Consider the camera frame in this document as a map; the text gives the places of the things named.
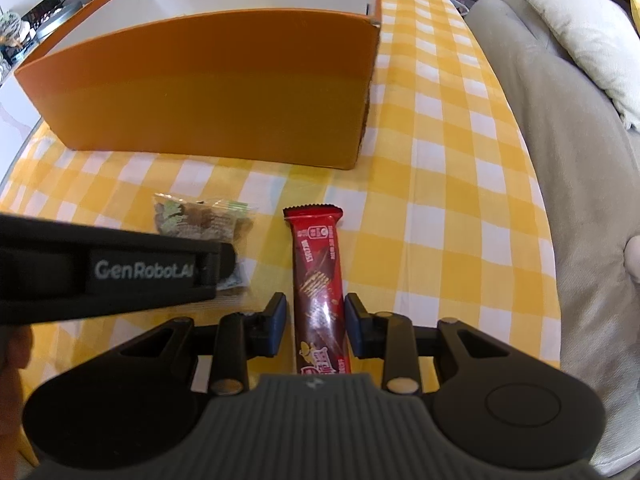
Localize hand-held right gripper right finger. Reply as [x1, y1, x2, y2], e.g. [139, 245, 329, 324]
[344, 292, 513, 397]

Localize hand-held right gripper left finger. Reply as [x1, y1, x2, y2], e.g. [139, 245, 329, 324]
[117, 292, 288, 397]

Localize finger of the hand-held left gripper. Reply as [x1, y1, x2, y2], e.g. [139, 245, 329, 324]
[198, 241, 239, 289]

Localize clear nut packet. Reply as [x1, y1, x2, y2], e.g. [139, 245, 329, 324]
[152, 191, 259, 295]

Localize red wafer bar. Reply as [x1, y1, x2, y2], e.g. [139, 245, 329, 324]
[282, 202, 352, 377]

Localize orange cardboard box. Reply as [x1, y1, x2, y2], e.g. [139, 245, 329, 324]
[13, 0, 385, 172]

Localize person's left forearm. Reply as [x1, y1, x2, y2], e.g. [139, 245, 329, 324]
[0, 324, 34, 463]

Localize yellow checked tablecloth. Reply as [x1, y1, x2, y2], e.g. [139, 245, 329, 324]
[0, 0, 562, 466]

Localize beige sofa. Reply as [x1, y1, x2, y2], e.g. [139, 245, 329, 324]
[464, 0, 640, 479]

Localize colourful counter decorations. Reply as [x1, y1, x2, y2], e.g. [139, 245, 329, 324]
[0, 9, 35, 63]

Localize cream cushion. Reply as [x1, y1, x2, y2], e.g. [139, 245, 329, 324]
[507, 0, 640, 135]

